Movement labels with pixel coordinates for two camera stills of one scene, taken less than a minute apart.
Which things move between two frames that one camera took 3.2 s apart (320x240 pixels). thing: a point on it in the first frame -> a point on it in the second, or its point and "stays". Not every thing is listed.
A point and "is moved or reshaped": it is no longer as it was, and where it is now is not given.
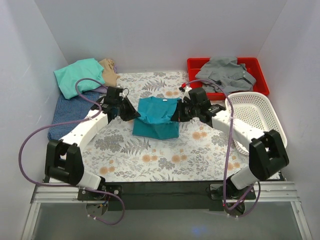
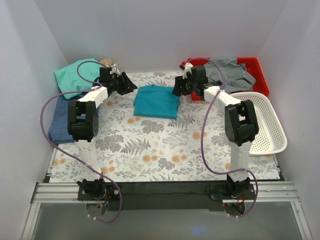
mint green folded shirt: (67, 76) stays
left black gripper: (124, 108) -> (122, 83)
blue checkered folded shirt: (65, 110) stays
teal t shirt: (156, 114) is moved or reshaped
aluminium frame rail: (267, 192) stays
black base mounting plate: (165, 196) stays
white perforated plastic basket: (255, 109) stays
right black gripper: (183, 111) -> (182, 85)
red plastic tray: (252, 65) stays
